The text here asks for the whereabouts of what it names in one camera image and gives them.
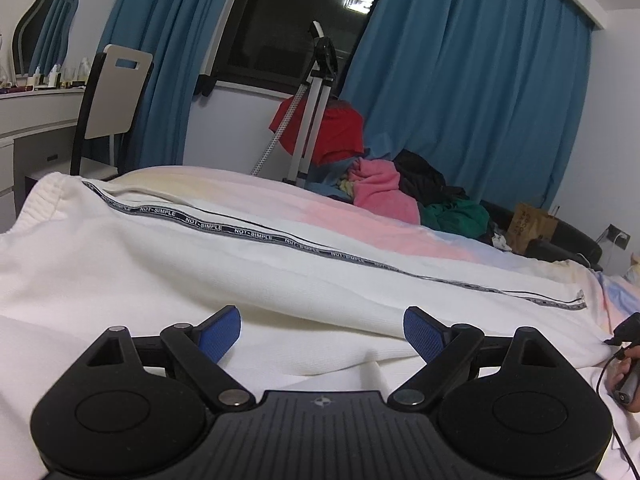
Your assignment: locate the pink garment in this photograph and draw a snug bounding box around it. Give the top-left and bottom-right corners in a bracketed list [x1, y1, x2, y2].
[347, 158, 420, 226]

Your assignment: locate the green garment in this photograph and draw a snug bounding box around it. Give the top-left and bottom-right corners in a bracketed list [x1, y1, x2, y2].
[418, 198, 490, 240]

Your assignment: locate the brown paper bag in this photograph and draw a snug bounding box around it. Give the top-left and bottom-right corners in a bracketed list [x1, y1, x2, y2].
[506, 203, 558, 255]

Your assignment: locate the person right hand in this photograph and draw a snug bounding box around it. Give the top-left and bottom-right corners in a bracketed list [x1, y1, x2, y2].
[606, 346, 640, 413]

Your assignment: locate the red garment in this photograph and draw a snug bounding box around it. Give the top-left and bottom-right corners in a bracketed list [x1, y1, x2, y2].
[269, 96, 364, 166]

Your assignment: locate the blue curtain right panel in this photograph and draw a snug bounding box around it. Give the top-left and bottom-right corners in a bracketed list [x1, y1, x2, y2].
[342, 0, 593, 208]

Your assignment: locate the white garment steamer stand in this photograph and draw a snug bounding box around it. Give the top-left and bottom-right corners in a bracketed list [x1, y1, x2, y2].
[250, 21, 338, 188]

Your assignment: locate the pastel rainbow bed sheet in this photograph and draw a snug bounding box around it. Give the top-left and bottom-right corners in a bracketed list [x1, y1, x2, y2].
[107, 166, 639, 332]

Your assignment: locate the white dresser desk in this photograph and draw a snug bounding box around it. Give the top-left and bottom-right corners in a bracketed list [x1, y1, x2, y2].
[1, 89, 84, 232]

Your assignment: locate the wall power socket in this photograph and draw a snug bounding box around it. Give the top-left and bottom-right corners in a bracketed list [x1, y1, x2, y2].
[605, 224, 630, 250]

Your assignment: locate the blue curtain left panel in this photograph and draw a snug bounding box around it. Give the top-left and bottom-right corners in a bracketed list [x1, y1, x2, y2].
[99, 0, 227, 172]

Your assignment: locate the white black chair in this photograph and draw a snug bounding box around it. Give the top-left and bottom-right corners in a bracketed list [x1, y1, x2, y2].
[70, 44, 153, 180]

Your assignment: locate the black bedside sofa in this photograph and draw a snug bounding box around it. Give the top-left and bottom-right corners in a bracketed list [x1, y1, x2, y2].
[479, 199, 604, 272]

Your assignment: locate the blue curtain panel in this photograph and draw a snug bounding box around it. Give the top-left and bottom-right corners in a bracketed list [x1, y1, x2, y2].
[99, 0, 227, 172]
[342, 0, 593, 208]

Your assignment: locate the wavy black frame mirror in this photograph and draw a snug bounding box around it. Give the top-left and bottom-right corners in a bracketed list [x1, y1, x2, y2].
[11, 0, 79, 77]

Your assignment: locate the black garment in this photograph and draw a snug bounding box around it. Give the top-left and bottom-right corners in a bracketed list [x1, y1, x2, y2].
[393, 150, 469, 206]

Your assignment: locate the black cable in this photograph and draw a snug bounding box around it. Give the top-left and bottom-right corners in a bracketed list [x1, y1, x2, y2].
[594, 349, 640, 480]

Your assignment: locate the dark window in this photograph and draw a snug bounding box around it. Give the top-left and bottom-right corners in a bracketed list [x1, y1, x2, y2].
[210, 0, 375, 94]

